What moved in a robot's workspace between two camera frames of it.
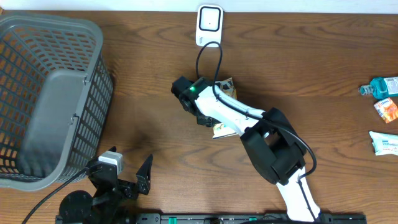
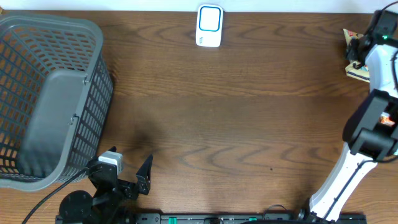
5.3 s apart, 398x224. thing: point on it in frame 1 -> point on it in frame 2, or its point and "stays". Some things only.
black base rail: (245, 218) stays
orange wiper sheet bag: (227, 88) -> (361, 73)
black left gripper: (130, 192) stays
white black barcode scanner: (209, 25) stays
